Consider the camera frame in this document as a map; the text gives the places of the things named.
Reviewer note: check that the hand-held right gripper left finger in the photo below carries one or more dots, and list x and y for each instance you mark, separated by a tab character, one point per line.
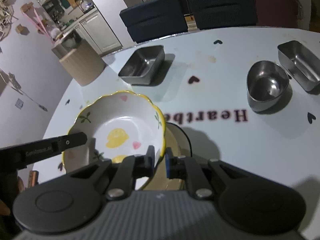
130	170

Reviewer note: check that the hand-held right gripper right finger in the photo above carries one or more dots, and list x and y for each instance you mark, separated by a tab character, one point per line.
169	163

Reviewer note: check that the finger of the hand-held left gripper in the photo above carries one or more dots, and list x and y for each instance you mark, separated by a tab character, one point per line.
50	146

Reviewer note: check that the floral yellow-rimmed ceramic bowl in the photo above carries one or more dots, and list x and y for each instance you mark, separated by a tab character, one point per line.
120	120

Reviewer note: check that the rectangular stainless steel dish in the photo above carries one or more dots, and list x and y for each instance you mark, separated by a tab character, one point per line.
300	65
140	65

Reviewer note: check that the rounded stainless steel bowl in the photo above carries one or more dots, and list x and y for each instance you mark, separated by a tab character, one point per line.
266	85

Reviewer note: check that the beige ribbed canister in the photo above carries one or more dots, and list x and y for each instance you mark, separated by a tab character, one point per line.
80	67

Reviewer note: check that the steel pot with lid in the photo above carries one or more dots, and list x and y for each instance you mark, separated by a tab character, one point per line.
67	41

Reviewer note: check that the white kitchen cabinets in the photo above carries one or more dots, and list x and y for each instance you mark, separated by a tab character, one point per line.
100	30

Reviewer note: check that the dark blue chair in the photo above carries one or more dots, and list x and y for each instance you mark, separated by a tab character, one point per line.
155	15
220	5

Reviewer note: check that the maroon chair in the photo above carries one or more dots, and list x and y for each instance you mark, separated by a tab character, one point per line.
275	2

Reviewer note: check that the wall photo collage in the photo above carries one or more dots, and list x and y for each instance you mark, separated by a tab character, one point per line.
5	12

